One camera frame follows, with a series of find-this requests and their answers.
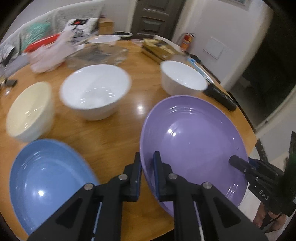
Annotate black round bin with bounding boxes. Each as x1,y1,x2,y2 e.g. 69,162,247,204
113,31,133,40

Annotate wooden side cabinet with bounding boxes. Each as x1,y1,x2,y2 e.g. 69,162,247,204
98,18,114,35

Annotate red lidded container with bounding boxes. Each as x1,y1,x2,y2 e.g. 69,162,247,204
23,34,60,53

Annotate glass ashtray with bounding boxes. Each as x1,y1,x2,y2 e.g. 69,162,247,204
65,44,129,70

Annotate blue wrapped chopsticks packet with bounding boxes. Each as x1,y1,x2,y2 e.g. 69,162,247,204
187,57,215,84

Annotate black phone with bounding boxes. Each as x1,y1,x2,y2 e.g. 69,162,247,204
4,79,18,87

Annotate cream bowl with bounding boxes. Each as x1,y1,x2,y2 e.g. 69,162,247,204
6,81,55,143

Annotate sofa with lace cover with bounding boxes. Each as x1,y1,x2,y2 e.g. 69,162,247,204
1,1,105,77

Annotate blue plate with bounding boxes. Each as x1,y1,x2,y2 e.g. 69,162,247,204
9,139,99,235

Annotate dark door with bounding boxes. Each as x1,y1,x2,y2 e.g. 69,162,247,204
131,0,186,40

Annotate red fire extinguisher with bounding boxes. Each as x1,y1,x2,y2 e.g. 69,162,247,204
177,33,196,52

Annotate white basin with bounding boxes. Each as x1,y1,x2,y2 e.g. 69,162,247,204
87,35,121,46

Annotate gold tissue box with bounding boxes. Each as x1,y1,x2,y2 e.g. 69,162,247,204
142,39,182,63

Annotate white tree print cushion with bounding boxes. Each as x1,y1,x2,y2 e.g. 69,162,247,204
63,18,98,43

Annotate large white bowl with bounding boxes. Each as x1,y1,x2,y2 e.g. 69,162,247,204
59,64,132,121

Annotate purple plate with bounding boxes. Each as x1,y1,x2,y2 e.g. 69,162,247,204
140,95,248,206

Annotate teal cushion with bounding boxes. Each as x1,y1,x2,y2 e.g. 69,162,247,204
21,23,51,51

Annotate small white bowl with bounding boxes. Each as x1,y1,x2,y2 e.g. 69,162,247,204
160,60,208,96

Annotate white plastic bag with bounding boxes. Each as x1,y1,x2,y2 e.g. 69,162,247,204
26,31,75,73

